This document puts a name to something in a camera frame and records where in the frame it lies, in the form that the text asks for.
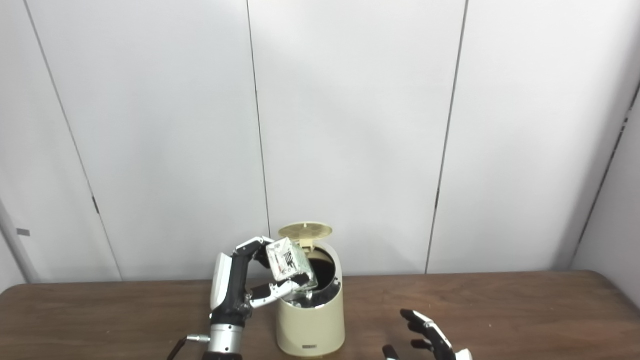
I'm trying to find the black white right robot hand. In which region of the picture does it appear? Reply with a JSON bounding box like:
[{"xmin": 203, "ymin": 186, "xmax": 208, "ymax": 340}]
[{"xmin": 382, "ymin": 309, "xmax": 473, "ymax": 360}]

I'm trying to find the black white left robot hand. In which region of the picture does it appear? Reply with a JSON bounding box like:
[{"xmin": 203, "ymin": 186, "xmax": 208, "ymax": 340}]
[{"xmin": 210, "ymin": 236, "xmax": 311, "ymax": 326}]

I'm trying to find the white green milk carton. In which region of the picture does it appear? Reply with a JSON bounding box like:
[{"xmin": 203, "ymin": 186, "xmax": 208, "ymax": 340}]
[{"xmin": 265, "ymin": 237, "xmax": 319, "ymax": 291}]

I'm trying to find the cream-colored bin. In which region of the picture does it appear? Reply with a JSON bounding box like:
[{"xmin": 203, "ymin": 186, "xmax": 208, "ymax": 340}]
[{"xmin": 276, "ymin": 222, "xmax": 346, "ymax": 357}]

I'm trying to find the round cream bin lid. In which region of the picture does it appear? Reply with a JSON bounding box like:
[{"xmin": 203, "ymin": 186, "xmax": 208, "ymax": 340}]
[{"xmin": 278, "ymin": 222, "xmax": 333, "ymax": 248}]

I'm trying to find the black bin liner bag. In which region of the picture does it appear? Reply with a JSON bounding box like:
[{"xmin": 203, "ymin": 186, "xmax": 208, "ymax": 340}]
[{"xmin": 287, "ymin": 252, "xmax": 342, "ymax": 308}]

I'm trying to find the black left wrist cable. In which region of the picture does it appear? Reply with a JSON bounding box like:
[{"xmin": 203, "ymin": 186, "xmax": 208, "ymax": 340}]
[{"xmin": 166, "ymin": 334, "xmax": 211, "ymax": 360}]

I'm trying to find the grey wall post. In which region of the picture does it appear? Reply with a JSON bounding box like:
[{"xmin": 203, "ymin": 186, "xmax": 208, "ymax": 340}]
[{"xmin": 0, "ymin": 200, "xmax": 38, "ymax": 283}]

